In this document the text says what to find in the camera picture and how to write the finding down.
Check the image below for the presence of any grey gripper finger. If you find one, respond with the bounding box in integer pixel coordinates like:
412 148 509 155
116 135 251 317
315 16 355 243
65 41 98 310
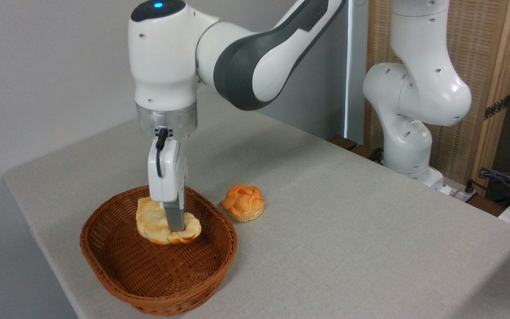
165 207 187 233

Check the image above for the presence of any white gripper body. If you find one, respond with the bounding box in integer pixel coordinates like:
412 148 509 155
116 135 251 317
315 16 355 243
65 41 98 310
147 138 188 210

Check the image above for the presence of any long braided bread loaf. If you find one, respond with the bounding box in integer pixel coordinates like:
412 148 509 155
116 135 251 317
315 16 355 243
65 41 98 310
136 196 202 245

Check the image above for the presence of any round orange bread bun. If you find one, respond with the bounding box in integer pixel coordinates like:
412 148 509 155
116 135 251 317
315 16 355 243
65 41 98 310
220 185 266 222

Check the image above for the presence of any brown wicker basket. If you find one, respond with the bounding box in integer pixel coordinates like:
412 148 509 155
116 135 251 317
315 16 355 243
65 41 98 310
80 185 238 317

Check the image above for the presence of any wooden rattan screen panel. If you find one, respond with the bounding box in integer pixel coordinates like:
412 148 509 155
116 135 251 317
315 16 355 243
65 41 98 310
363 0 510 198

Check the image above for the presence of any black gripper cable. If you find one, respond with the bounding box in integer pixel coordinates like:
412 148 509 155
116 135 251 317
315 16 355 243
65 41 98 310
155 128 170 179

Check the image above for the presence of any black cable bundle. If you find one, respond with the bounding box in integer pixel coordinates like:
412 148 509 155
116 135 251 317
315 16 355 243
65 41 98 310
478 167 510 202

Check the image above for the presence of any black metal hinge strap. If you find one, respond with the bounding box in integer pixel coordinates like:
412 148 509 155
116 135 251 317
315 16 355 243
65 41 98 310
484 95 510 121

